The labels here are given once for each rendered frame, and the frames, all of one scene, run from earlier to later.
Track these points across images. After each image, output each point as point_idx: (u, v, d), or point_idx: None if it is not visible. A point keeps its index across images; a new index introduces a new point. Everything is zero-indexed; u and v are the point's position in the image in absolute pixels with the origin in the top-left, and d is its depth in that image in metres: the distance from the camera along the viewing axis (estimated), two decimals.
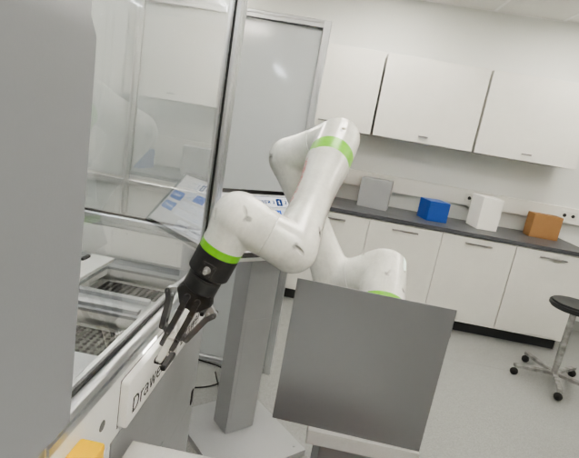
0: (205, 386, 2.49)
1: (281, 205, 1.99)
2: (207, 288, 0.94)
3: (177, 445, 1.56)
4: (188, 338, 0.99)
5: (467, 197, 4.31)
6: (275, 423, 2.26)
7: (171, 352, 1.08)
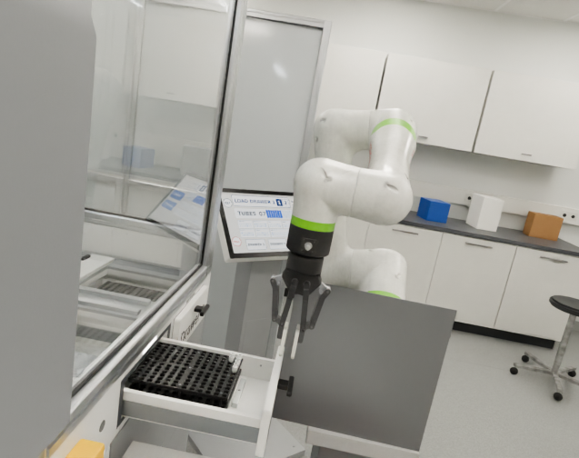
0: None
1: (281, 205, 1.99)
2: (314, 264, 0.90)
3: (177, 445, 1.56)
4: (313, 323, 0.95)
5: (467, 197, 4.31)
6: (275, 423, 2.26)
7: (290, 376, 1.06)
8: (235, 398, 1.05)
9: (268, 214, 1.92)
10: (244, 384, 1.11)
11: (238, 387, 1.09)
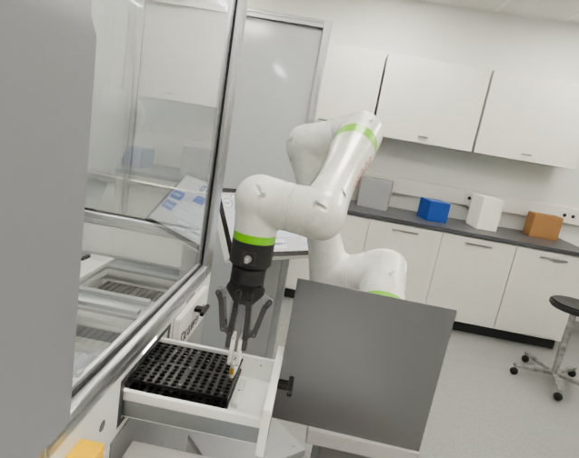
0: None
1: None
2: (254, 276, 0.94)
3: (177, 445, 1.56)
4: (254, 333, 0.99)
5: (467, 197, 4.31)
6: (275, 423, 2.26)
7: (290, 376, 1.06)
8: (235, 398, 1.05)
9: None
10: (244, 384, 1.11)
11: (238, 387, 1.09)
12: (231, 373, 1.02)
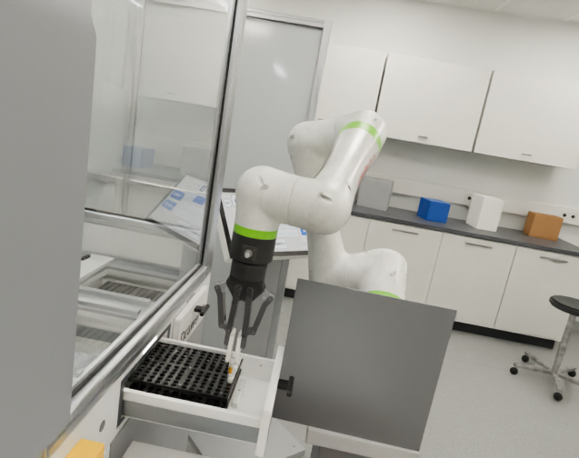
0: None
1: None
2: (254, 272, 0.91)
3: (177, 445, 1.56)
4: (254, 330, 0.96)
5: (467, 197, 4.31)
6: (275, 423, 2.26)
7: (290, 376, 1.06)
8: (235, 398, 1.05)
9: None
10: (244, 384, 1.11)
11: (238, 387, 1.09)
12: None
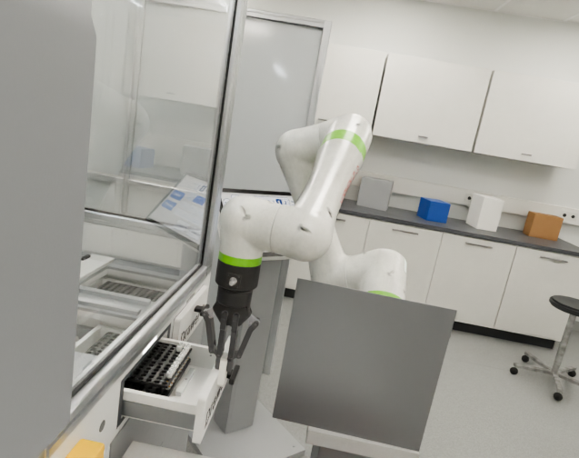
0: None
1: None
2: (240, 298, 0.93)
3: (177, 445, 1.56)
4: (240, 353, 0.98)
5: (467, 197, 4.31)
6: (275, 423, 2.26)
7: (235, 364, 1.07)
8: (181, 387, 1.06)
9: None
10: (192, 373, 1.12)
11: (185, 376, 1.10)
12: None
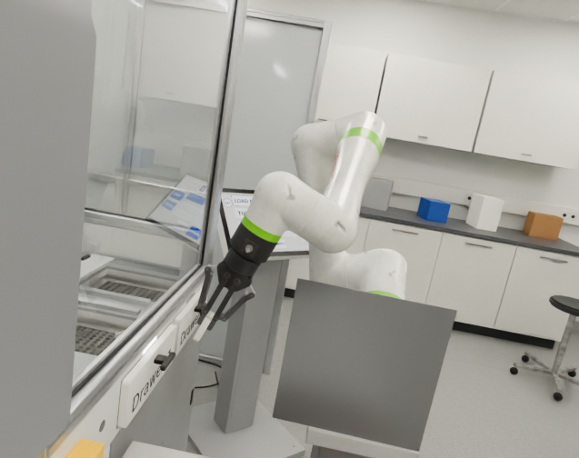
0: (205, 386, 2.49)
1: None
2: (248, 266, 0.95)
3: (177, 445, 1.56)
4: (226, 317, 1.00)
5: (467, 197, 4.31)
6: (275, 423, 2.26)
7: (171, 352, 1.08)
8: None
9: None
10: None
11: None
12: None
